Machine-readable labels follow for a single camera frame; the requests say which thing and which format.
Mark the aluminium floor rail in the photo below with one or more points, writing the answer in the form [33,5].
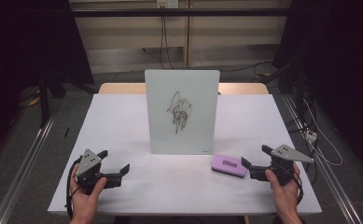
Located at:
[331,180]
[23,174]

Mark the person's left hand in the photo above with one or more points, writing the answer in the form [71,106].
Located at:
[84,205]

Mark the black horizontal bar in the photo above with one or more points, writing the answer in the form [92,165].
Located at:
[176,12]

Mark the black metal stand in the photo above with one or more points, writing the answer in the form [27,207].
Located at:
[44,99]

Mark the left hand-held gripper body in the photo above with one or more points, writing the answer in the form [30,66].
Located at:
[89,163]

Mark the white whiteboard with scribble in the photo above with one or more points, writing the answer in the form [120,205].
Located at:
[182,93]

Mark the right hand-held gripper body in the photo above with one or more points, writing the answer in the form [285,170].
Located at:
[283,161]

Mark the black marker pen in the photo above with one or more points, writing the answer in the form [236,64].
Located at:
[66,132]

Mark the person's right hand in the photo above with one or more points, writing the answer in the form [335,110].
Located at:
[286,199]

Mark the white power strip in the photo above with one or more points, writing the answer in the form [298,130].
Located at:
[310,135]

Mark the white wall outlet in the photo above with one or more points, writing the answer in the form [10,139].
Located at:
[167,3]

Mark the purple whiteboard eraser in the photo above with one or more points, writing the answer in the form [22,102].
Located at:
[229,165]

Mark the black curtain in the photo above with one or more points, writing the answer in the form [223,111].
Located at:
[341,62]
[20,46]

